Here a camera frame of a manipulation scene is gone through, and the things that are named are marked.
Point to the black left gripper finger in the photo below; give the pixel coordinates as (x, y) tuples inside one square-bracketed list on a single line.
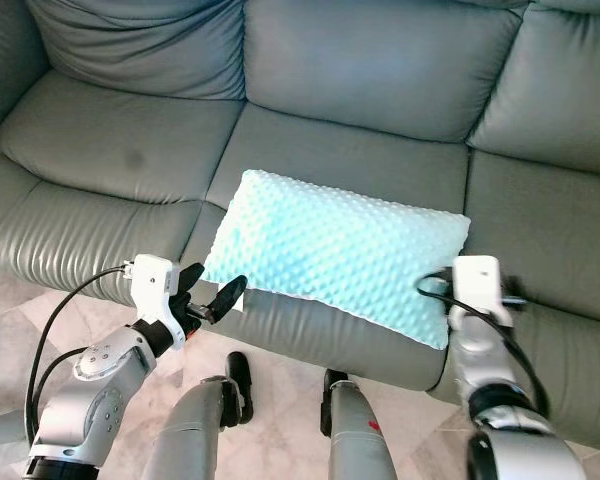
[(229, 298), (191, 282)]

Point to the teal dotted pillow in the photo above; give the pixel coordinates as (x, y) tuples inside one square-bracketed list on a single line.
[(340, 250)]

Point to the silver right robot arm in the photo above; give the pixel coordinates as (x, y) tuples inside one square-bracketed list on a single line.
[(490, 370)]

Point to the grey-green leather sofa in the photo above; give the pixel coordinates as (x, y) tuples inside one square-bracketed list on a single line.
[(360, 80)]

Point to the silver left robot leg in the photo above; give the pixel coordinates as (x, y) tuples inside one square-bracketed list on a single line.
[(205, 430)]

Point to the silver robot leg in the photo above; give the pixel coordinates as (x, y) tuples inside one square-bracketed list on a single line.
[(355, 430), (205, 430)]

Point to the silver right robot leg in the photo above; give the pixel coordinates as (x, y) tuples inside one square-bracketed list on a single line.
[(355, 430)]

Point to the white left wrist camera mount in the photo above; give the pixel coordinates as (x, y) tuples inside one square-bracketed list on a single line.
[(155, 280)]

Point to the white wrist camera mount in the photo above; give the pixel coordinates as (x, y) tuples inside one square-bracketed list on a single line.
[(155, 280), (480, 285)]

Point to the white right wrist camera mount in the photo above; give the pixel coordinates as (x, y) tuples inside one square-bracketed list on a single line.
[(480, 285)]

